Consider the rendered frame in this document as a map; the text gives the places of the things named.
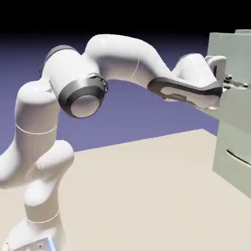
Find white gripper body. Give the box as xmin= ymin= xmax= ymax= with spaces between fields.
xmin=204 ymin=55 xmax=227 ymax=90

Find dark curved drawer handle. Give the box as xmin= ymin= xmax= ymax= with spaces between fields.
xmin=226 ymin=149 xmax=251 ymax=166

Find pale green cabinet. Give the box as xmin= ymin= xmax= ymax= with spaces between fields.
xmin=203 ymin=29 xmax=251 ymax=199

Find pale green small drawer front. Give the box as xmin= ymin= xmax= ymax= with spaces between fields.
xmin=207 ymin=32 xmax=251 ymax=90

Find pale green large drawer front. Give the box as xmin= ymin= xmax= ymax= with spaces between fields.
xmin=212 ymin=87 xmax=251 ymax=199

